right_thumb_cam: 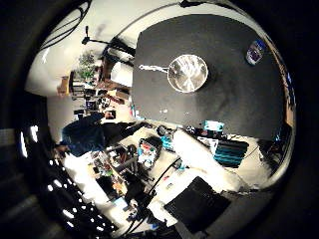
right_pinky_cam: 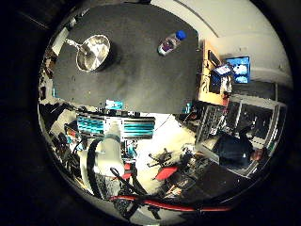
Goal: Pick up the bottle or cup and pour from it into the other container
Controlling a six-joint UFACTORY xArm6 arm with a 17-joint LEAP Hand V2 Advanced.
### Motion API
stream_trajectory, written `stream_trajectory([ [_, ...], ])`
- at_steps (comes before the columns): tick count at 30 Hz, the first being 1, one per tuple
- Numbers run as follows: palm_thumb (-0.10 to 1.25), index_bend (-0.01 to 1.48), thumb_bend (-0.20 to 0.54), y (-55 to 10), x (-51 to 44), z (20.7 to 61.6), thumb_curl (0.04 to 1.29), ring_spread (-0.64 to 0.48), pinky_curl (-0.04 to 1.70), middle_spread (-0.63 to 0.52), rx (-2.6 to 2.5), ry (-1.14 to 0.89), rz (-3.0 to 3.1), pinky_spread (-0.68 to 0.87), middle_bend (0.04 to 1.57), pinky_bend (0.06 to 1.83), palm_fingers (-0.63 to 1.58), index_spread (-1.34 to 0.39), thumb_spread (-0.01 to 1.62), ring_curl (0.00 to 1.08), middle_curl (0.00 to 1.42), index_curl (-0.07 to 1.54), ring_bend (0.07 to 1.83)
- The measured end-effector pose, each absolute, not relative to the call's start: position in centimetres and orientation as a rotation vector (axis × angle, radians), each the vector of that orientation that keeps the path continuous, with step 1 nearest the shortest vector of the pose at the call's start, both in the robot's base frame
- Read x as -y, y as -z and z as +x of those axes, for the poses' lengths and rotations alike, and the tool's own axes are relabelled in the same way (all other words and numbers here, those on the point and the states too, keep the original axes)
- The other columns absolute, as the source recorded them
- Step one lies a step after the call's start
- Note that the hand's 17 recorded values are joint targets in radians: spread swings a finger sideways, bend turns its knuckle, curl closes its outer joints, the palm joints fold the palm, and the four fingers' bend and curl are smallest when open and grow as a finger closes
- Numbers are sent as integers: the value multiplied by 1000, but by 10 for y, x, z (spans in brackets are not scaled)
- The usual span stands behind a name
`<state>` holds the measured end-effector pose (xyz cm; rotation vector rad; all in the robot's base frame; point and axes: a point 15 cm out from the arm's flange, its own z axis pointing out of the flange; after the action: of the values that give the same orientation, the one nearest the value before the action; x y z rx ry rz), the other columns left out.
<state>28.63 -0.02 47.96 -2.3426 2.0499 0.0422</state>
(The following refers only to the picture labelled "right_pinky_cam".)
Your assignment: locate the person in dark shirt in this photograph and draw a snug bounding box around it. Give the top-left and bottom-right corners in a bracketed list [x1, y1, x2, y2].
[215, 125, 267, 170]

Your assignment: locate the blue lit monitor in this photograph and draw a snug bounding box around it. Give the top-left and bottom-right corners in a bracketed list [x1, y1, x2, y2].
[225, 56, 251, 85]

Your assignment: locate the open laptop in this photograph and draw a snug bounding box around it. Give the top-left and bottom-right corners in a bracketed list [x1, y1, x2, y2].
[214, 64, 235, 78]

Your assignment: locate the metal wire shelf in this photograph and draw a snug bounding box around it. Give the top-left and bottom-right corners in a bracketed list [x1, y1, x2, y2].
[197, 103, 228, 146]

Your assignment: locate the small teal box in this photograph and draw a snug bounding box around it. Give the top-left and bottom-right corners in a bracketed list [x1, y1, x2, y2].
[105, 100, 124, 110]

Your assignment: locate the black chair base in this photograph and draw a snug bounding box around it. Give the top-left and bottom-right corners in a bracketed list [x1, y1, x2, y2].
[147, 148, 173, 168]

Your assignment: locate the red chair seat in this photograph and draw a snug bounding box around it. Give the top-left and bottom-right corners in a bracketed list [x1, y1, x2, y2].
[154, 166, 179, 182]

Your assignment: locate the clear bottle with blue cap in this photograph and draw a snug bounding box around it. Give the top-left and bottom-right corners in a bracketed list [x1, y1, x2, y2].
[157, 29, 188, 57]

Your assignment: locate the black cable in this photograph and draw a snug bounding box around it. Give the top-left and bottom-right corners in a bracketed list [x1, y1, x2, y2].
[86, 137, 105, 200]

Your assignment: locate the red cable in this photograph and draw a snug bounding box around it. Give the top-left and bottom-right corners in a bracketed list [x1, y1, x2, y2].
[109, 195, 233, 213]

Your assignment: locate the teal and silver rack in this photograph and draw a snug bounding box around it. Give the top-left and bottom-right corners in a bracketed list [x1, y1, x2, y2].
[76, 114, 156, 141]

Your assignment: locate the wooden desk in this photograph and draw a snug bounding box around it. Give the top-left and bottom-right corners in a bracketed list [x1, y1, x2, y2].
[198, 40, 230, 107]

